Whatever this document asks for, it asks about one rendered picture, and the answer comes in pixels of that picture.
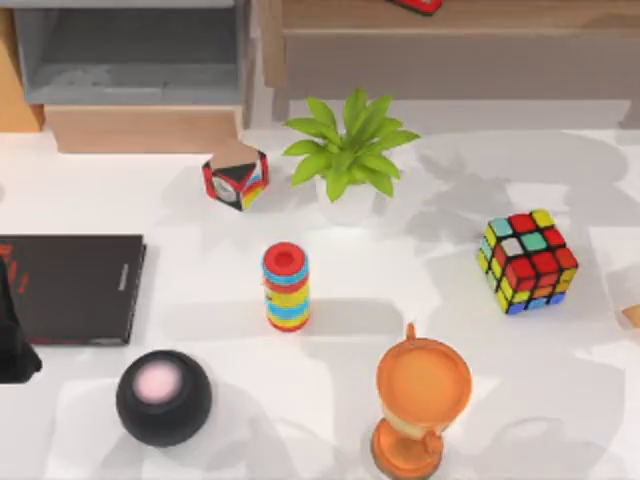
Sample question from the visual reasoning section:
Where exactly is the stack of coloured rings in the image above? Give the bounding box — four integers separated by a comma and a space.
261, 242, 311, 333

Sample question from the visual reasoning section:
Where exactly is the green plant in white pot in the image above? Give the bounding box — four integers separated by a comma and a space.
281, 88, 421, 225

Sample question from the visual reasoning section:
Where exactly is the small red and black cube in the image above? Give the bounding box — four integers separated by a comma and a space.
201, 148, 270, 212

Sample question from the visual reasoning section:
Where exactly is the orange trophy cup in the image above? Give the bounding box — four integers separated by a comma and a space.
370, 322, 473, 478

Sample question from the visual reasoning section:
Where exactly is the pale wooden drawer front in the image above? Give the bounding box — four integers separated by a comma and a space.
43, 103, 245, 155

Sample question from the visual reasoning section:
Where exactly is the multicoloured puzzle cube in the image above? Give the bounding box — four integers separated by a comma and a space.
476, 208, 580, 316

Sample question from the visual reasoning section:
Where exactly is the black round speaker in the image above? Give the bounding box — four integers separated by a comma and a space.
115, 349, 213, 449

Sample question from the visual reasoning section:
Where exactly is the wooden open shelf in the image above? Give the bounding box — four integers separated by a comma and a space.
259, 0, 640, 122

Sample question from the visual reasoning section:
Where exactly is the black book with red print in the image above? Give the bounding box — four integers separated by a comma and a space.
0, 233, 148, 346

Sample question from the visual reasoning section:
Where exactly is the red and black object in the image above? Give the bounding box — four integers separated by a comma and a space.
385, 0, 444, 17

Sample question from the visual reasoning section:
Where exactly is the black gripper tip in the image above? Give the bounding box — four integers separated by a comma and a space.
0, 257, 43, 385

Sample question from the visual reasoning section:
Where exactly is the orange wooden cupboard side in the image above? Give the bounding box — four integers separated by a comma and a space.
0, 8, 46, 134

